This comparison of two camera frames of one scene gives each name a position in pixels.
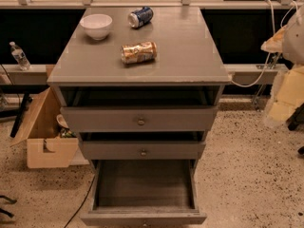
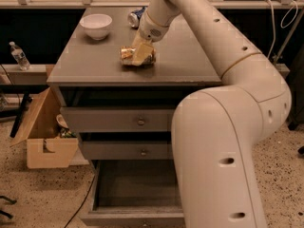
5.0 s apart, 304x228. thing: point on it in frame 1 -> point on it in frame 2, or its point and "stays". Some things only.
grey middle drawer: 142,144 stays
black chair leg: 11,201 stays
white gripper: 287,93 -> 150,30
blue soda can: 141,17 stays
